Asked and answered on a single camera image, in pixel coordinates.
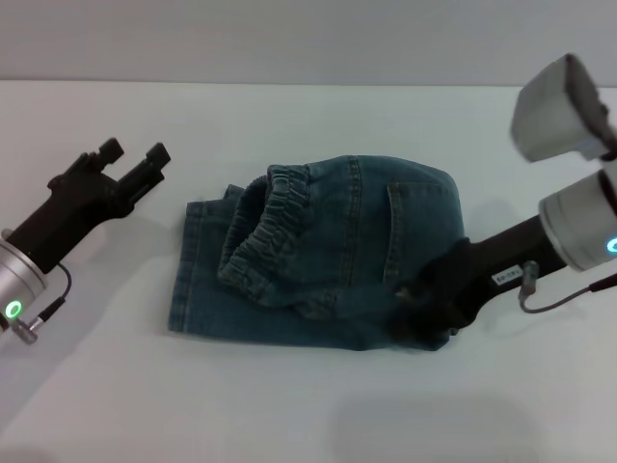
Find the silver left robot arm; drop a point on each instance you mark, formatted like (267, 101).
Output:
(17, 280)

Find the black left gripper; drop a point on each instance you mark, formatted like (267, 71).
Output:
(72, 207)

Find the blue denim shorts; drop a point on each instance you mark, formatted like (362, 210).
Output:
(376, 231)

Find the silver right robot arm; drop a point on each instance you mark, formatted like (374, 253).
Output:
(554, 116)

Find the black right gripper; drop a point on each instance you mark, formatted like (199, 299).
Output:
(501, 260)

